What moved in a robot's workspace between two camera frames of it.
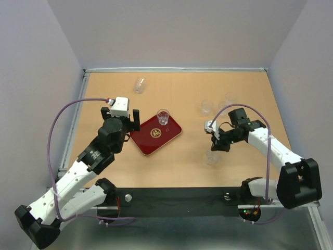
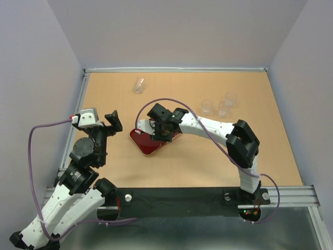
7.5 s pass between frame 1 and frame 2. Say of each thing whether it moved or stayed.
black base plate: stayed
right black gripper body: moved
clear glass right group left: stayed
